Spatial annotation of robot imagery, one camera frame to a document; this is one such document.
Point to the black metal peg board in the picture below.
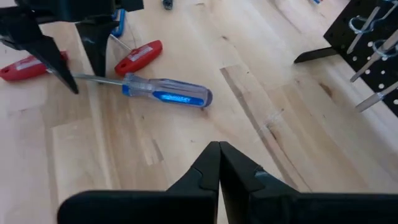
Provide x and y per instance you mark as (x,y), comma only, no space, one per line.
(339,40)

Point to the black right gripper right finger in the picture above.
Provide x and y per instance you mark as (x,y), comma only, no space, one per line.
(264,205)

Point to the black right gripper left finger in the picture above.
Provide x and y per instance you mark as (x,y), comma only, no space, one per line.
(186,202)

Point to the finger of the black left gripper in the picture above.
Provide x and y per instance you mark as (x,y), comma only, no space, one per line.
(34,43)
(96,43)

